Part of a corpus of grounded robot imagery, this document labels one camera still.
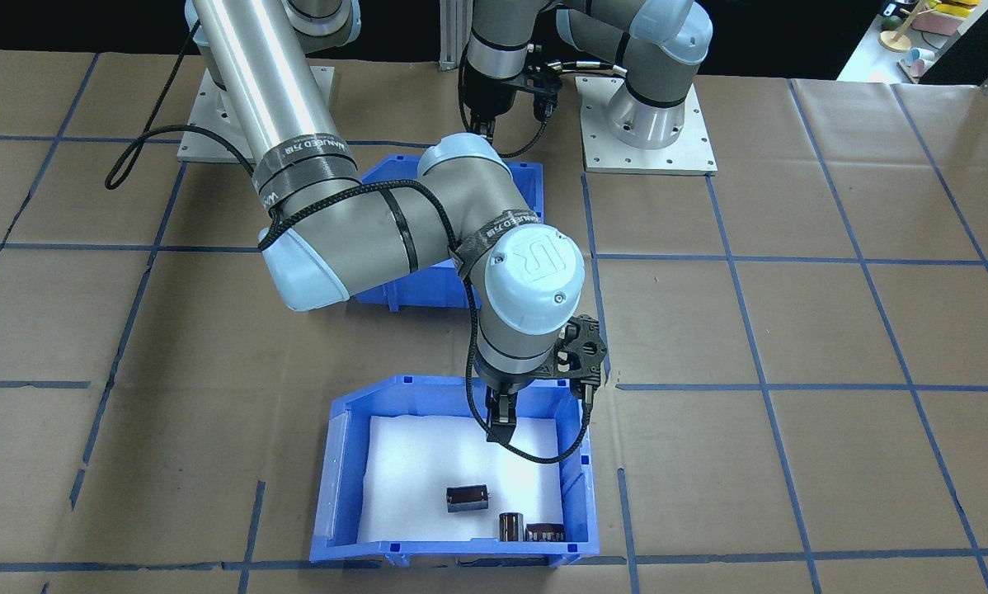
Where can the blue bin with switches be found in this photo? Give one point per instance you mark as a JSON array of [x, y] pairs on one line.
[[411, 293]]

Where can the blue bin with capacitors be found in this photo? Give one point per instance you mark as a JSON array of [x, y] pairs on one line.
[[337, 495]]

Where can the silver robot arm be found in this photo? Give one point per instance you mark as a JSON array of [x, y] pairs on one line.
[[246, 82], [651, 107]]

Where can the pink box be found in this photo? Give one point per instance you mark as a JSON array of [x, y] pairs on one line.
[[948, 18]]

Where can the white foam liner under capacitors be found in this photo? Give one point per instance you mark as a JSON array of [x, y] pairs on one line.
[[428, 462]]

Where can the white side table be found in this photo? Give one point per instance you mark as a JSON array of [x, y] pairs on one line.
[[873, 62]]

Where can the yellow toy stand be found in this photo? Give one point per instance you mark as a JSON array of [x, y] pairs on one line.
[[898, 37]]

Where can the pastel cups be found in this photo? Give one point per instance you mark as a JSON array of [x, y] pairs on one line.
[[921, 59]]

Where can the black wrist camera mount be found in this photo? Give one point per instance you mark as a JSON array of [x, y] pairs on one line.
[[539, 82], [583, 351]]

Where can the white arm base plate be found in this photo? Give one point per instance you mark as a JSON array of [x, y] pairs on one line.
[[601, 157], [317, 107]]

